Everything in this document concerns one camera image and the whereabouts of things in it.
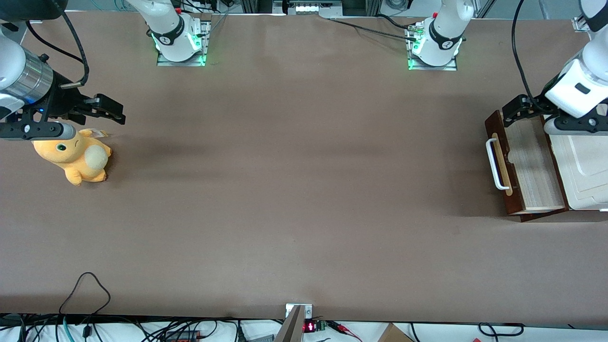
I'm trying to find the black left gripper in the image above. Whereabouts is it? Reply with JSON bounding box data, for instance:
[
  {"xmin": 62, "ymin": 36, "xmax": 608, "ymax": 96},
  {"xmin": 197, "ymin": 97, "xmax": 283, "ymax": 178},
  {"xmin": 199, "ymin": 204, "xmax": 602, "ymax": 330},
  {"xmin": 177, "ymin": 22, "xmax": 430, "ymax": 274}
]
[{"xmin": 503, "ymin": 72, "xmax": 563, "ymax": 128}]

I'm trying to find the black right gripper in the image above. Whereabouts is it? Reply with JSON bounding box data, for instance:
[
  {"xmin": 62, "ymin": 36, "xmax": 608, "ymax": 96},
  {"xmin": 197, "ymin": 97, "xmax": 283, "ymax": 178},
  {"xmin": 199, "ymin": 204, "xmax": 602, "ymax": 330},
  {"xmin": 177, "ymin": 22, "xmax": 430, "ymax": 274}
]
[{"xmin": 21, "ymin": 71, "xmax": 127, "ymax": 125}]

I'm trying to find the dark wood drawer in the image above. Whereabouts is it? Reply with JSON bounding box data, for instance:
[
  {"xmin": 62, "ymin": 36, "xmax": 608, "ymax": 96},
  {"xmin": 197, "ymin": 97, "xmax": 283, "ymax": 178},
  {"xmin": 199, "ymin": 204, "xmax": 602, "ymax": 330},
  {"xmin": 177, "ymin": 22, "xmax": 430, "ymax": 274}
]
[{"xmin": 484, "ymin": 110, "xmax": 569, "ymax": 222}]

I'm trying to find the white drawer handle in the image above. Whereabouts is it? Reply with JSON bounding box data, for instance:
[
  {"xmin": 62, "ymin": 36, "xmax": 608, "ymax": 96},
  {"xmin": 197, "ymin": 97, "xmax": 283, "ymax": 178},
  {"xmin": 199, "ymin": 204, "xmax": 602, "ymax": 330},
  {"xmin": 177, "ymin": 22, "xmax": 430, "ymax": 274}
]
[{"xmin": 486, "ymin": 138, "xmax": 511, "ymax": 190}]

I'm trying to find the white drawer cabinet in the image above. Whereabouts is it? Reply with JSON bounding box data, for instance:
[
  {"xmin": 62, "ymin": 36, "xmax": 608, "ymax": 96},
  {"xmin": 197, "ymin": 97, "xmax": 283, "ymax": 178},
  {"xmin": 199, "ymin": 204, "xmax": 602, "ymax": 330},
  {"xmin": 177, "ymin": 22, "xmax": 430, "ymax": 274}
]
[{"xmin": 549, "ymin": 128, "xmax": 608, "ymax": 212}]

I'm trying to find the orange plush toy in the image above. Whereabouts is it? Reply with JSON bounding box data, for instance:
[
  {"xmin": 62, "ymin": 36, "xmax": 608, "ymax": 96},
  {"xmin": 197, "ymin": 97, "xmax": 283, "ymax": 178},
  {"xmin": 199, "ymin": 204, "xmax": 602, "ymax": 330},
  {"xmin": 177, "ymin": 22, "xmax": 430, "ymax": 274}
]
[{"xmin": 32, "ymin": 128, "xmax": 113, "ymax": 187}]

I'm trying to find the aluminium light fixture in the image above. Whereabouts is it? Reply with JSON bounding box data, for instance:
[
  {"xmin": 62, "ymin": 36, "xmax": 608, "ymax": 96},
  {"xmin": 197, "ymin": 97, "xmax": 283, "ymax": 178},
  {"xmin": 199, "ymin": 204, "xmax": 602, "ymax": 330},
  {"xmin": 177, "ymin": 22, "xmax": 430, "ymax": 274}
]
[{"xmin": 284, "ymin": 0, "xmax": 343, "ymax": 15}]

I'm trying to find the brown cardboard box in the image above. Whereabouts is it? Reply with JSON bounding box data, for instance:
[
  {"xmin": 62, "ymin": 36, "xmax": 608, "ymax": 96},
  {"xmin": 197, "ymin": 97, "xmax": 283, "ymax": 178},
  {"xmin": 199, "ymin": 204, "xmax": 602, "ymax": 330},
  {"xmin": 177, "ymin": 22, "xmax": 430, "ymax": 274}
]
[{"xmin": 378, "ymin": 323, "xmax": 414, "ymax": 342}]

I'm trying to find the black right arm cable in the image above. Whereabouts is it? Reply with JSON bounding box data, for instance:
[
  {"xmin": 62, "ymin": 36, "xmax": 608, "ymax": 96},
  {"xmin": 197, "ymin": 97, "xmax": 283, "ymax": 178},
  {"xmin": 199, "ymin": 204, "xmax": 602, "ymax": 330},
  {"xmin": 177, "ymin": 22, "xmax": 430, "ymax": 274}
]
[{"xmin": 26, "ymin": 9, "xmax": 91, "ymax": 90}]

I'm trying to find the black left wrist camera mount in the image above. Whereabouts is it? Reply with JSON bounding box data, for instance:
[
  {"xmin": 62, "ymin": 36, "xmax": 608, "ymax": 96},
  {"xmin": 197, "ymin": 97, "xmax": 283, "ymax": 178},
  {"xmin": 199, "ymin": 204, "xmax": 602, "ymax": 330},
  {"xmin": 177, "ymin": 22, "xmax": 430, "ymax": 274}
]
[{"xmin": 543, "ymin": 114, "xmax": 608, "ymax": 137}]

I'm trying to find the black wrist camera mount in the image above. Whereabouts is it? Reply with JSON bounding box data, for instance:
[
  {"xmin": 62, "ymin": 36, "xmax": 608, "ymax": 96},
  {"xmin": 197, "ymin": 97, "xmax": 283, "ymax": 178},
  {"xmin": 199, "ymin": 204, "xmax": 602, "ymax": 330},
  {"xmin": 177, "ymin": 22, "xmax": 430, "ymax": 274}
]
[
  {"xmin": 0, "ymin": 121, "xmax": 76, "ymax": 141},
  {"xmin": 543, "ymin": 114, "xmax": 608, "ymax": 137}
]

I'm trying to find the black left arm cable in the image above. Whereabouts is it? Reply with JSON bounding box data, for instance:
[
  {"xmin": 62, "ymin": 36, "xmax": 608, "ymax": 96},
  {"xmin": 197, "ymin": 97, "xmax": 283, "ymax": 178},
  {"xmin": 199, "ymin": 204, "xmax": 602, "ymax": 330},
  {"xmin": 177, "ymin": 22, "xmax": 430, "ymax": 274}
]
[{"xmin": 511, "ymin": 0, "xmax": 542, "ymax": 103}]

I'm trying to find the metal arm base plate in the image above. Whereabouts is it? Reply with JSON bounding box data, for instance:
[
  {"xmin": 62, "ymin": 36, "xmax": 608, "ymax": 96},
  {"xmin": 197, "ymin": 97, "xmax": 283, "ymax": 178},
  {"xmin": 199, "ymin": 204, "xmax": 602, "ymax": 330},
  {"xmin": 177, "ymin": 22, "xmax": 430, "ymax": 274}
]
[
  {"xmin": 408, "ymin": 24, "xmax": 458, "ymax": 72},
  {"xmin": 157, "ymin": 19, "xmax": 212, "ymax": 67}
]

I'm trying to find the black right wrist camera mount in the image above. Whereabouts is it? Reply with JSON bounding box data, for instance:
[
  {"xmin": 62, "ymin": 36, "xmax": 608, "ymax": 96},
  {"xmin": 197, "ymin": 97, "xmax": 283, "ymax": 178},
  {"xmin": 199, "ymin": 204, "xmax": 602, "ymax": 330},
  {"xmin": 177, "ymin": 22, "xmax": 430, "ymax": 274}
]
[{"xmin": 0, "ymin": 121, "xmax": 76, "ymax": 141}]

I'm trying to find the black looped thin cable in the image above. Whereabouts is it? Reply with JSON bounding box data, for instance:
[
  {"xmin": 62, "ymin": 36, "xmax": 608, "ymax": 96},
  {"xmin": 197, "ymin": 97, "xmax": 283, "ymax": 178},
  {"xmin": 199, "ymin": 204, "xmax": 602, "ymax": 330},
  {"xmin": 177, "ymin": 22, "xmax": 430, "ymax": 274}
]
[{"xmin": 58, "ymin": 272, "xmax": 111, "ymax": 316}]

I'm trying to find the black cable to arm base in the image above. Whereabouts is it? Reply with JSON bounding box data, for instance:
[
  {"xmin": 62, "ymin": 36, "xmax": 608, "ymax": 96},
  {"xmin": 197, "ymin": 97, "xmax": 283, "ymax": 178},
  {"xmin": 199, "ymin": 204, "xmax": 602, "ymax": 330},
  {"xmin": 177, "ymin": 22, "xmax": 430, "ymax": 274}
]
[{"xmin": 328, "ymin": 14, "xmax": 418, "ymax": 41}]

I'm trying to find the black oval looped cable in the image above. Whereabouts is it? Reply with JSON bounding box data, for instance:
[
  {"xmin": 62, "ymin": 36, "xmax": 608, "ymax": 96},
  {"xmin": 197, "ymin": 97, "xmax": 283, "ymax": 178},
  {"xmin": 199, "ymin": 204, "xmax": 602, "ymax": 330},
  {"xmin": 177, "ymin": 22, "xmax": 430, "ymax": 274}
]
[{"xmin": 478, "ymin": 323, "xmax": 524, "ymax": 337}]

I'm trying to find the red wire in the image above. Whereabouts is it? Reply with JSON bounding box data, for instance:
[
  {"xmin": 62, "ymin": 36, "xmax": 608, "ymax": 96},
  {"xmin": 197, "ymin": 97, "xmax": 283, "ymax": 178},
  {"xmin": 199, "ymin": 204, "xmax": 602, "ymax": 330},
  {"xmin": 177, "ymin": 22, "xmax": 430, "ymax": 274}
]
[{"xmin": 328, "ymin": 321, "xmax": 362, "ymax": 342}]

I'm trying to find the metal pole clamp bracket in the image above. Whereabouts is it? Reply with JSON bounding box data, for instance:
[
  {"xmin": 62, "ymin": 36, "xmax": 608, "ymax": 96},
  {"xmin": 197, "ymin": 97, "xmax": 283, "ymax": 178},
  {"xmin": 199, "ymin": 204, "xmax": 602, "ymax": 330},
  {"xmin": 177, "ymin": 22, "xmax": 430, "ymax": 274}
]
[{"xmin": 285, "ymin": 303, "xmax": 314, "ymax": 320}]

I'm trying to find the grey camera pole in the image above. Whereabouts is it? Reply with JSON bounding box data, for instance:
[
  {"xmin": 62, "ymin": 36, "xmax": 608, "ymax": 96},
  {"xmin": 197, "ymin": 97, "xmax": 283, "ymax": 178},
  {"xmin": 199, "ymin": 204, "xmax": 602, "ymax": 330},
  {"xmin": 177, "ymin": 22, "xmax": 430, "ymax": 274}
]
[{"xmin": 274, "ymin": 305, "xmax": 304, "ymax": 342}]

